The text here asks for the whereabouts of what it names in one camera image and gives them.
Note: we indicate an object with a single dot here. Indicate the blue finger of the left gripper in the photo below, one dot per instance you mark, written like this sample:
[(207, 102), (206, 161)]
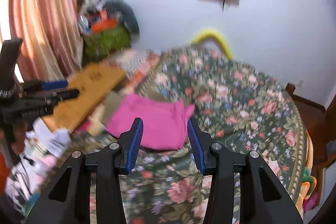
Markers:
[(40, 85)]

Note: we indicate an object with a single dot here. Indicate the white wall socket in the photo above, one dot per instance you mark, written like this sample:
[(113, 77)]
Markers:
[(299, 83)]

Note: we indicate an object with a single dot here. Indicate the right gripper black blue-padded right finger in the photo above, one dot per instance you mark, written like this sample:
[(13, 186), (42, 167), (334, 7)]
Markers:
[(263, 199)]

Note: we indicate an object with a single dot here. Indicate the dark floral bedspread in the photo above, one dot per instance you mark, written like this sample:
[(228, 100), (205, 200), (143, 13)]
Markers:
[(240, 107)]

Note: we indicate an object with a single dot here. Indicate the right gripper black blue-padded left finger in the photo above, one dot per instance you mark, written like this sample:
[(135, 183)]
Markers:
[(66, 197)]

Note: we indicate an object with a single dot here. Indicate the pink striped curtain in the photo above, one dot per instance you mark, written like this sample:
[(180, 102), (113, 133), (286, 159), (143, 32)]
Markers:
[(52, 45)]

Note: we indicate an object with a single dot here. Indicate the grey plush pillow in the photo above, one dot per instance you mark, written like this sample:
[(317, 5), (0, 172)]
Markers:
[(127, 13)]

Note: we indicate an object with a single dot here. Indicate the colourful yellow orange sheet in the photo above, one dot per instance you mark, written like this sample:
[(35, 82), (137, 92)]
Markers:
[(309, 182)]

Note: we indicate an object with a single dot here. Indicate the pile of clothes on box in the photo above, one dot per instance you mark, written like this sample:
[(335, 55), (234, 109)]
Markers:
[(95, 11)]

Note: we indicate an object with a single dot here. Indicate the yellow foam tube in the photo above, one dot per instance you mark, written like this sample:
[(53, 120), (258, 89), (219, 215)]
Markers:
[(217, 38)]

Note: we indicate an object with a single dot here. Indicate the orange box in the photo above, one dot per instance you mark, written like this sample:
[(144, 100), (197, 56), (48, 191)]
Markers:
[(103, 22)]

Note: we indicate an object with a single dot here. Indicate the green patterned storage box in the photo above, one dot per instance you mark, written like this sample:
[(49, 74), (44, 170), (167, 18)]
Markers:
[(100, 45)]

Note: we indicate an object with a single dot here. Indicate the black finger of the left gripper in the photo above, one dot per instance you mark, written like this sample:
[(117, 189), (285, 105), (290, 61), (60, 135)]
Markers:
[(54, 97)]

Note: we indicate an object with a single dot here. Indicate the pink pants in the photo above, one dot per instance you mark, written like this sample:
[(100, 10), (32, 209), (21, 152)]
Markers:
[(164, 123)]

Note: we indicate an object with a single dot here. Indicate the striped blanket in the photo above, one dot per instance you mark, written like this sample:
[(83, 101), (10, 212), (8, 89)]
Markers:
[(137, 64)]

